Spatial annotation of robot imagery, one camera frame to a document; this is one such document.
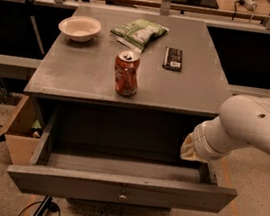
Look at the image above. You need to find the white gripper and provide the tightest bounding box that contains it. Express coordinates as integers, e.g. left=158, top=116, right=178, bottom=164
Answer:
left=179, top=120, right=238, bottom=162

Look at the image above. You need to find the grey top drawer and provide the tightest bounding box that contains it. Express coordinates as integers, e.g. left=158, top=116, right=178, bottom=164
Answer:
left=7, top=105, right=237, bottom=213

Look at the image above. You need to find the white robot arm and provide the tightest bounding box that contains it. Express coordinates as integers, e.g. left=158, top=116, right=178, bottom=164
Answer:
left=180, top=95, right=270, bottom=162

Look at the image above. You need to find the grey drawer cabinet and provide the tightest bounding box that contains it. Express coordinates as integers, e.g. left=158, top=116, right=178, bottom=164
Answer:
left=7, top=0, right=246, bottom=216

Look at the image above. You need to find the black chocolate bar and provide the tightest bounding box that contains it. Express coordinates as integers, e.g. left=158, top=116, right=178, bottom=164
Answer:
left=163, top=47, right=183, bottom=72

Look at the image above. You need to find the red soda can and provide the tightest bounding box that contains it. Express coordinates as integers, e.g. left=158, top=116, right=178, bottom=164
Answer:
left=114, top=49, right=140, bottom=97

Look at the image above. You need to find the green chip bag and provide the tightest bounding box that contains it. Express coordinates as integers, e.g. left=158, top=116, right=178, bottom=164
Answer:
left=110, top=19, right=169, bottom=53

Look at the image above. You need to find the white bowl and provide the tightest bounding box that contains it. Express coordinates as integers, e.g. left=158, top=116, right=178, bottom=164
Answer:
left=58, top=16, right=102, bottom=43

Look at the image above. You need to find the wooden box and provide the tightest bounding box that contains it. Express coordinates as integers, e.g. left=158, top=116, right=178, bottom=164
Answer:
left=0, top=96, right=44, bottom=166

